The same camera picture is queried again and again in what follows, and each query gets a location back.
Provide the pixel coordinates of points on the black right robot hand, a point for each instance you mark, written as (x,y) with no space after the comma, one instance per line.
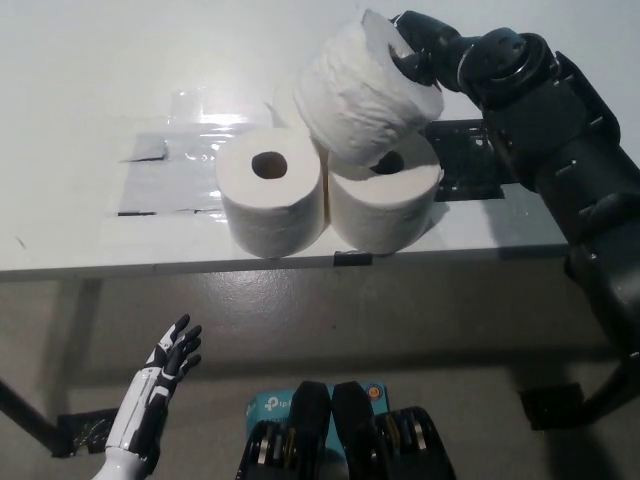
(435,45)

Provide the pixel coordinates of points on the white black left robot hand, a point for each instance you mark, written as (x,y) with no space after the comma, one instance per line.
(155,390)

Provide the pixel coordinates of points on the wrinkled white toilet paper roll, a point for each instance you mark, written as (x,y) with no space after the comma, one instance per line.
(360,110)

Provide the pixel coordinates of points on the smooth white toilet paper roll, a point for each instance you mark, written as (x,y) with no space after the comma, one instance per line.
(287,117)
(380,215)
(270,215)

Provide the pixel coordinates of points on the black floor tape patch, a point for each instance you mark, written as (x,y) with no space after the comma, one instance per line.
(550,407)
(85,432)

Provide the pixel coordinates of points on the grey upright table leg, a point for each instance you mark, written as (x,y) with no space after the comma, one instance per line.
(87,325)

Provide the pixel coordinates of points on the teal tp-link cardboard box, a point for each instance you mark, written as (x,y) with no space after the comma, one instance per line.
(262,407)

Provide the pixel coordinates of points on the black square tape patch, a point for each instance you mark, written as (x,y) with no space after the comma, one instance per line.
(465,165)

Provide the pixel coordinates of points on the black diagonal table leg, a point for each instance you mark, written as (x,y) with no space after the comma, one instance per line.
(25,412)
(607,385)

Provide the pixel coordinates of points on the grey glossy tape patch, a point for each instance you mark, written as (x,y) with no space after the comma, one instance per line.
(165,185)

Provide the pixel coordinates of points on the small black tape strip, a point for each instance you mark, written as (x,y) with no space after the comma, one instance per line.
(352,259)

